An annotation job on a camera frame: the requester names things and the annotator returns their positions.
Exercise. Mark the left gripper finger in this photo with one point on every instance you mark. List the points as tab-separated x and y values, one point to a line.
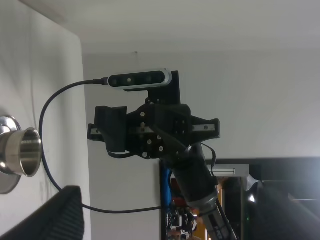
61	218

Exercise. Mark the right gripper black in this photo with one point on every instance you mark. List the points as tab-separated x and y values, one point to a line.
161	126

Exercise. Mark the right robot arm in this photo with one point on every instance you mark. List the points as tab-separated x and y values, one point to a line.
198	187

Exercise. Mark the near steel saucer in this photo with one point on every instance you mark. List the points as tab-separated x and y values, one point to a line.
8	179

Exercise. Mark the near steel teacup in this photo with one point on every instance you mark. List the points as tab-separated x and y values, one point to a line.
25	152

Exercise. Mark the dark monitor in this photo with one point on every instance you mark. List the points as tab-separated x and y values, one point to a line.
285	202

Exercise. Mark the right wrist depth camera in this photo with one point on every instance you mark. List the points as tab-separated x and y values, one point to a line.
140	80

